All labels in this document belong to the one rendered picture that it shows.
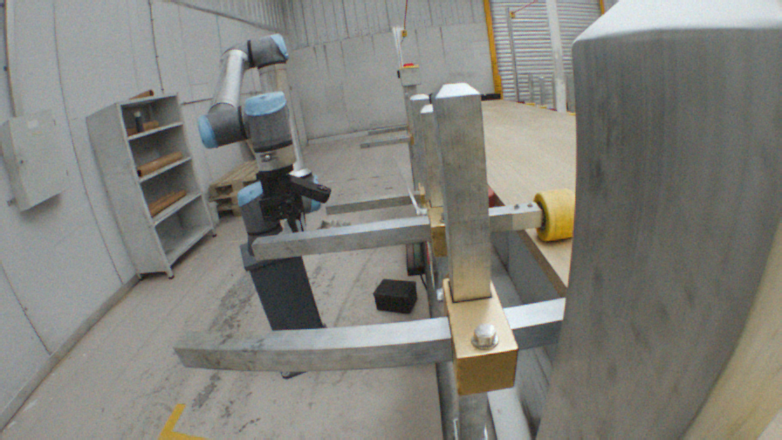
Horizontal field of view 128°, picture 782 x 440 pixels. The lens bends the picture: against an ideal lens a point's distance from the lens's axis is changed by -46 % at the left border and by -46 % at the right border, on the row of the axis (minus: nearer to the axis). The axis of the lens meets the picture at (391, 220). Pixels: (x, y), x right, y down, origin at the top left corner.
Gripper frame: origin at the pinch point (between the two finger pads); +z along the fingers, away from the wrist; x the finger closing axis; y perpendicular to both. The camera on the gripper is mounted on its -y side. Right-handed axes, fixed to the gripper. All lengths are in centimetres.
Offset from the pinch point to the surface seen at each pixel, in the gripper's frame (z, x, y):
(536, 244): -8, 26, -46
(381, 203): -0.1, -23.7, -17.8
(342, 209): 0.1, -23.6, -5.8
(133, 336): 86, -61, 168
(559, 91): -23, -135, -126
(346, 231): -13.6, 25.7, -16.9
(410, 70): -38, -52, -32
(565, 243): -8, 27, -51
